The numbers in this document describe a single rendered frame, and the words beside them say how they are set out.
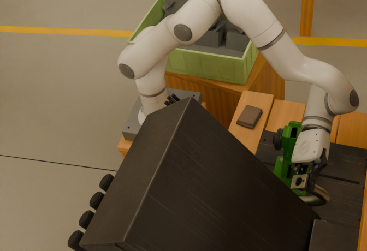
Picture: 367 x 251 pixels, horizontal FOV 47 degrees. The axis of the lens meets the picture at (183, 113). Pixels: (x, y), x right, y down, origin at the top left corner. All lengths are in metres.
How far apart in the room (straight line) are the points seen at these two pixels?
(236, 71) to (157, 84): 0.52
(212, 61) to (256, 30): 0.89
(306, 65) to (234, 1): 0.27
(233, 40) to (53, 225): 1.57
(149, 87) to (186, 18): 0.51
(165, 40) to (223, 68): 0.71
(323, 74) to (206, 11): 0.37
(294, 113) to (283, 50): 0.68
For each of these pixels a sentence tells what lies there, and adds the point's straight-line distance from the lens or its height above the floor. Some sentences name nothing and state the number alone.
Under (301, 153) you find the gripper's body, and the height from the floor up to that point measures 1.26.
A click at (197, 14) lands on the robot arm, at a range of 1.21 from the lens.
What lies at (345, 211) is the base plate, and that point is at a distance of 1.58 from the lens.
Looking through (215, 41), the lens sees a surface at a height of 0.88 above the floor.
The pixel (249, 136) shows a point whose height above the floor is 0.90.
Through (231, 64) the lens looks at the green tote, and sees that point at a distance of 2.01.
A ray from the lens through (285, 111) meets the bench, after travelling 1.85.
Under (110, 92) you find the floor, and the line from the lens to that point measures 3.37.
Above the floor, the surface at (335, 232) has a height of 1.24.
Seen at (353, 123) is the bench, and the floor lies 0.88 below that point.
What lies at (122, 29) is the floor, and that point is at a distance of 3.94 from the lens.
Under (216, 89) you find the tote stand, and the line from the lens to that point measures 2.12.
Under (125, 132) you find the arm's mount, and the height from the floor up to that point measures 0.91.
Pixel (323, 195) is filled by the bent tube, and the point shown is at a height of 1.19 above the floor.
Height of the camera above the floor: 2.28
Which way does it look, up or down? 48 degrees down
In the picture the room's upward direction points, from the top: 13 degrees counter-clockwise
